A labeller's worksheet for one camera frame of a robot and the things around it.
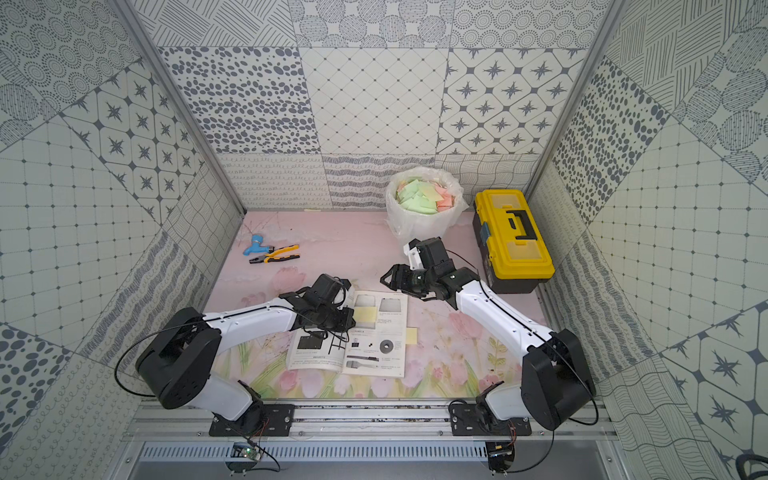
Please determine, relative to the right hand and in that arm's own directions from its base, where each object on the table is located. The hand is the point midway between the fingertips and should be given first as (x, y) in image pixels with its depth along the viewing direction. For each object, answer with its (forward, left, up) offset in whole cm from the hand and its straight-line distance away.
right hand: (389, 286), depth 81 cm
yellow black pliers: (+20, +44, -14) cm, 50 cm away
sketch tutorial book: (-12, +4, -14) cm, 19 cm away
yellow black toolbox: (+13, -37, +1) cm, 39 cm away
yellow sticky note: (-8, -6, -14) cm, 18 cm away
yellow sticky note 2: (-2, +8, -14) cm, 16 cm away
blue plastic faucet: (+24, +50, -13) cm, 57 cm away
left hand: (-4, +10, -12) cm, 16 cm away
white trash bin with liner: (+23, -10, +10) cm, 27 cm away
